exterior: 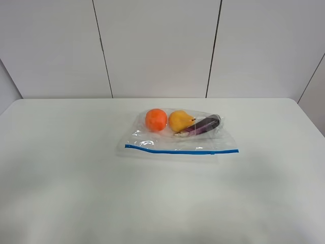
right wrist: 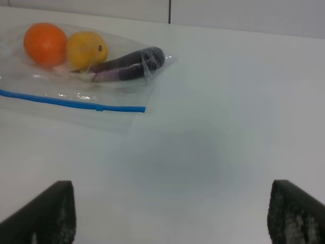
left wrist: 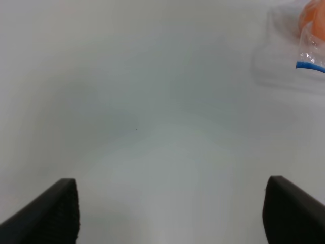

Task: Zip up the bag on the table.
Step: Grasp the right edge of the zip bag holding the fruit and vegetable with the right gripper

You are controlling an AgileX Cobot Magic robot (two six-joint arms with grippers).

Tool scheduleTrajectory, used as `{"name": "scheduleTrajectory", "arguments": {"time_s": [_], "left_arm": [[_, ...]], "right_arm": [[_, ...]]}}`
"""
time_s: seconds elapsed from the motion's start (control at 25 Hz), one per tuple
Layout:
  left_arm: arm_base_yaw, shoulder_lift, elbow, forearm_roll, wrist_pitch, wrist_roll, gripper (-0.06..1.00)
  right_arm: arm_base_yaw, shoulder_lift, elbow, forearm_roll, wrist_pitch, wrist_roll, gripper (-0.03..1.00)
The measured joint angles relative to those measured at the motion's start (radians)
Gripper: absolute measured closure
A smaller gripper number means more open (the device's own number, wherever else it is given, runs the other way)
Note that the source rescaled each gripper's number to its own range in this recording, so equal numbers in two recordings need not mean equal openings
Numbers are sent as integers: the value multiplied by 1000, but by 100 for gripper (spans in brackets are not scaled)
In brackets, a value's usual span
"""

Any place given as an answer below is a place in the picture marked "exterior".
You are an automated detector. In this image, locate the clear zip bag blue seal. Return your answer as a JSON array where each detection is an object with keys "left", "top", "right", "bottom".
[{"left": 116, "top": 108, "right": 240, "bottom": 159}]

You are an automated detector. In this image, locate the purple eggplant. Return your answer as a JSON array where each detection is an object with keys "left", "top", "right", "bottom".
[{"left": 180, "top": 114, "right": 221, "bottom": 136}]

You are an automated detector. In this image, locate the yellow pear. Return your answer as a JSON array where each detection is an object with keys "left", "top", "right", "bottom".
[{"left": 168, "top": 110, "right": 195, "bottom": 133}]

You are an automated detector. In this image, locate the orange fruit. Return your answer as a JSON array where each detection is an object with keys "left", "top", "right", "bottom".
[{"left": 145, "top": 109, "right": 168, "bottom": 132}]

